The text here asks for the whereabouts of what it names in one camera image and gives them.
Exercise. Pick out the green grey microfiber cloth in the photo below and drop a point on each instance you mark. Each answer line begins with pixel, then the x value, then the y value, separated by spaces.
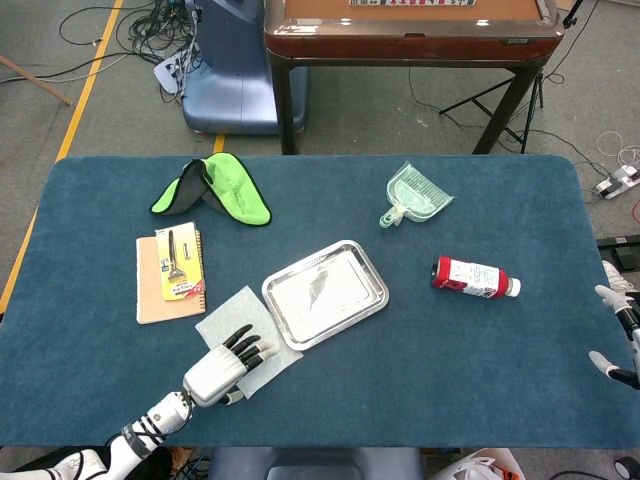
pixel 235 192

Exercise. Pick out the row of face-up mahjong tiles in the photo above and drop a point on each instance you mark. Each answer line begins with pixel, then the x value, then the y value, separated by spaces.
pixel 410 2

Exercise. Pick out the blue grey machine base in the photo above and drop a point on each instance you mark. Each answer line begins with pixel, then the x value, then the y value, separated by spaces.
pixel 235 85

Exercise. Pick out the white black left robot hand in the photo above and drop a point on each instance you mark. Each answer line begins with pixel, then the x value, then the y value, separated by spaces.
pixel 215 372

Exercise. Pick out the stainless steel rectangular tray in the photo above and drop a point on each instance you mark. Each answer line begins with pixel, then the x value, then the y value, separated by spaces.
pixel 325 295

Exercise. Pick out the white paper sheet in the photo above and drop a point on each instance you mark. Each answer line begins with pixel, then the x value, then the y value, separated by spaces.
pixel 235 312

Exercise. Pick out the grey blue robot torso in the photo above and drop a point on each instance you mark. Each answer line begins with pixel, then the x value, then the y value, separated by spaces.
pixel 315 465

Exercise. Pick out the white plastic bag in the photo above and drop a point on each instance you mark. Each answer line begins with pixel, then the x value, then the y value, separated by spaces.
pixel 475 467

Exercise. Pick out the blue velvet table cover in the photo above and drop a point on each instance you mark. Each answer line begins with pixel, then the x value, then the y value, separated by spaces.
pixel 450 375

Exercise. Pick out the wooden stick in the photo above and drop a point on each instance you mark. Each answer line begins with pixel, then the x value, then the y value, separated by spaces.
pixel 40 82

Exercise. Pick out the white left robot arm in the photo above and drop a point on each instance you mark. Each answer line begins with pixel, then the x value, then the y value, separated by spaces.
pixel 160 417

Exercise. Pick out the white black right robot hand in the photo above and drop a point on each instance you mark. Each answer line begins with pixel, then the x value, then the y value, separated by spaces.
pixel 632 320

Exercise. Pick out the pale green plastic dustpan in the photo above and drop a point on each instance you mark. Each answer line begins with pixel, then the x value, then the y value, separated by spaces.
pixel 415 197

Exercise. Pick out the red label drink bottle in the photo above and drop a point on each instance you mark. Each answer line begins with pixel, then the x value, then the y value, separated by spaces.
pixel 470 277

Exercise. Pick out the black tripod stand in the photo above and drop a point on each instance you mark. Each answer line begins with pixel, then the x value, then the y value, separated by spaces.
pixel 532 100

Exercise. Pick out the brown mahjong table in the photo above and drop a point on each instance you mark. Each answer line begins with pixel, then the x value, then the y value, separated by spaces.
pixel 400 47

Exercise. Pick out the kraft spiral notebook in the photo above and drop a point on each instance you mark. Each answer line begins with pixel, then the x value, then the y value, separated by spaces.
pixel 150 290

